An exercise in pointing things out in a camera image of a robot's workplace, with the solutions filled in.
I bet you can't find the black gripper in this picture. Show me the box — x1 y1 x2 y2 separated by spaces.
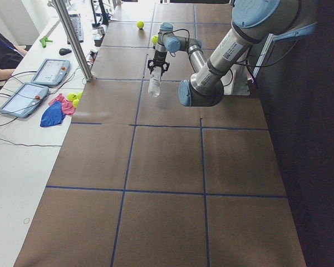
147 50 170 75

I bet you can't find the clear tennis ball can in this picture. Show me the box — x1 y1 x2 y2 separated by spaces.
148 67 161 97

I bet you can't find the yellow Wilson tennis ball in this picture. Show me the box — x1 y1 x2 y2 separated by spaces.
151 35 158 45

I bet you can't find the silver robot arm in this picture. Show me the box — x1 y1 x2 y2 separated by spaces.
148 1 318 107

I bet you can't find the far yellow tennis ball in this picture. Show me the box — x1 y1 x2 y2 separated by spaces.
136 21 144 29

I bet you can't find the yellow tennis ball on desk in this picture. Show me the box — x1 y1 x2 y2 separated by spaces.
67 92 77 102

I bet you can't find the metal cup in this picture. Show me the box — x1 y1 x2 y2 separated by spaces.
97 25 106 36

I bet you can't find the black keyboard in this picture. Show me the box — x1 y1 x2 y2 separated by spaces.
69 14 84 43

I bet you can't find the black computer mouse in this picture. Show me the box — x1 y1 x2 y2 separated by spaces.
58 48 72 56

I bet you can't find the upper teach pendant tablet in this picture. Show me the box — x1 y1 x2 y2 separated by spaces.
31 58 71 86

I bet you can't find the teach pendant tablet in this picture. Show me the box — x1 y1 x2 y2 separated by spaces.
0 82 49 118
31 58 71 86

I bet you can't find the green plastic clamp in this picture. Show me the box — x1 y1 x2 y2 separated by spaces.
40 36 52 48

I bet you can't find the lower teach pendant tablet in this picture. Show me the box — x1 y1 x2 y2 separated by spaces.
0 82 49 118

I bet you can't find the seated person in black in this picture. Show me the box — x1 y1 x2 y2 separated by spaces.
0 33 28 81

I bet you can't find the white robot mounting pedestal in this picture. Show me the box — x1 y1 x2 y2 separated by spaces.
225 0 268 96

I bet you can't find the aluminium frame post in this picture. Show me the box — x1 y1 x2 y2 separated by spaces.
52 0 93 82

